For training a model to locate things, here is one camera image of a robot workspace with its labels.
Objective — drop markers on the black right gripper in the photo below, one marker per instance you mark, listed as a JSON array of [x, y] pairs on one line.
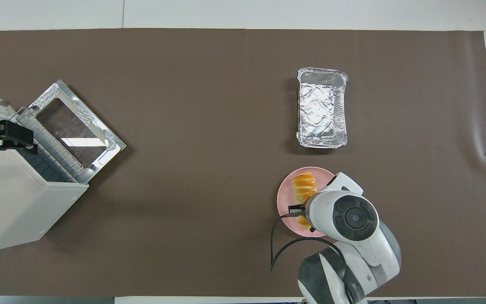
[[297, 210]]

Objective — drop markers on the golden sliced bread loaf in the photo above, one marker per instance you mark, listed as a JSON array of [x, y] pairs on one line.
[[304, 185]]

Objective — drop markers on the aluminium foil tray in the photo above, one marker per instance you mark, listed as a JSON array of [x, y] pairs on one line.
[[321, 109]]

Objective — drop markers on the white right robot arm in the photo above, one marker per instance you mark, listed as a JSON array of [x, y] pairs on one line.
[[352, 236]]

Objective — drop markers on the metal oven rack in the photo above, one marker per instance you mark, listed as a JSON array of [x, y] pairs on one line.
[[53, 156]]

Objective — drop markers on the glass oven door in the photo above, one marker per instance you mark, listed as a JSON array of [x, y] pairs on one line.
[[76, 126]]

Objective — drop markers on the white toaster oven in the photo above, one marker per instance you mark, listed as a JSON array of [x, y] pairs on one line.
[[11, 202]]

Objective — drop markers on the pink round plate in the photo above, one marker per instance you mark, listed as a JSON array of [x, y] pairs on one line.
[[284, 198]]

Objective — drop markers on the brown table mat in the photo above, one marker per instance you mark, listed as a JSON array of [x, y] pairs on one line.
[[209, 84]]

